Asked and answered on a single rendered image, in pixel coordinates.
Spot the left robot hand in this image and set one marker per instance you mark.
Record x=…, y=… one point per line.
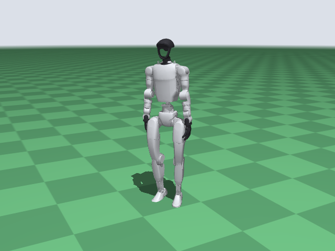
x=187, y=130

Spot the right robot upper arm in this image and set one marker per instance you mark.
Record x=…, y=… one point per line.
x=149, y=93

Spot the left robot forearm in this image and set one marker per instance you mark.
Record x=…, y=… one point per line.
x=187, y=108

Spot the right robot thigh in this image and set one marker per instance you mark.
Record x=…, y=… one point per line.
x=153, y=139

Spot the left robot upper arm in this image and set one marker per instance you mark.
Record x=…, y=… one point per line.
x=183, y=72

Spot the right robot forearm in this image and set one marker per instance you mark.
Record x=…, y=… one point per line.
x=147, y=107

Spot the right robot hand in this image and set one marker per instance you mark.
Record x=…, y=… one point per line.
x=145, y=121

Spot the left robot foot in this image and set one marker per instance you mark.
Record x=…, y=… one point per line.
x=177, y=200

